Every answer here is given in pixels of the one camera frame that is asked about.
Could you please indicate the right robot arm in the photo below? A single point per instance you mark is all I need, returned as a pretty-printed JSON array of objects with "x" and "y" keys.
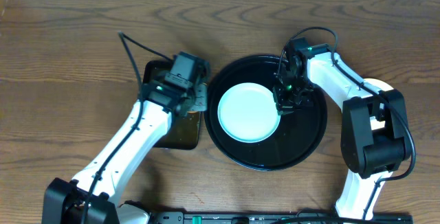
[{"x": 375, "y": 137}]

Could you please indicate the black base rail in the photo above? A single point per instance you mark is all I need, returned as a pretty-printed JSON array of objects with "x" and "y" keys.
[{"x": 303, "y": 216}]

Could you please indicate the yellow plate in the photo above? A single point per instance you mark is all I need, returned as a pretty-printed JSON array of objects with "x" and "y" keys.
[{"x": 375, "y": 124}]

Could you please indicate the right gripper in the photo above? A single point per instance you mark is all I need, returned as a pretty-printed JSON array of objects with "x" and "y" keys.
[{"x": 284, "y": 106}]

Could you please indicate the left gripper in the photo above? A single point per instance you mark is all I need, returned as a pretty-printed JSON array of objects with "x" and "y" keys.
[{"x": 198, "y": 97}]

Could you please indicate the black round tray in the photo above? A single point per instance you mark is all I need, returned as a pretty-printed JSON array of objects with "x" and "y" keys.
[{"x": 297, "y": 135}]

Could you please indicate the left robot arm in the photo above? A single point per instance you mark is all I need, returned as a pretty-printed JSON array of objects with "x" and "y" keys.
[{"x": 93, "y": 194}]

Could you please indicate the black rectangular tray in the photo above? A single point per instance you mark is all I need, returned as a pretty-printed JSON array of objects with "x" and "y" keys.
[{"x": 184, "y": 132}]

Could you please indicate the light blue plate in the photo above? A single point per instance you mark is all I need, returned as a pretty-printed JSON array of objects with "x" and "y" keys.
[{"x": 247, "y": 113}]

